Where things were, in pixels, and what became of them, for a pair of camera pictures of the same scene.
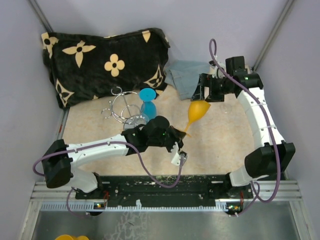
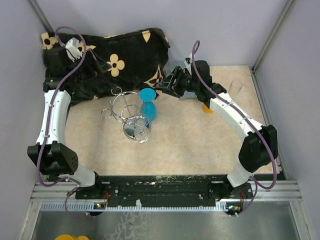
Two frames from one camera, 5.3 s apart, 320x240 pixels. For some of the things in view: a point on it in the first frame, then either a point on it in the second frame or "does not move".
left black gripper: x=178 y=136 → x=98 y=67
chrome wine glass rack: x=124 y=106 does not move
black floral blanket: x=83 y=67 does not move
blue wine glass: x=148 y=107 does not move
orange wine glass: x=197 y=108 → x=207 y=110
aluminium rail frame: x=286 y=191 does not move
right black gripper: x=206 y=80 → x=170 y=88
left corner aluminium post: x=41 y=16 does not move
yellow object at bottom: x=66 y=237 does not move
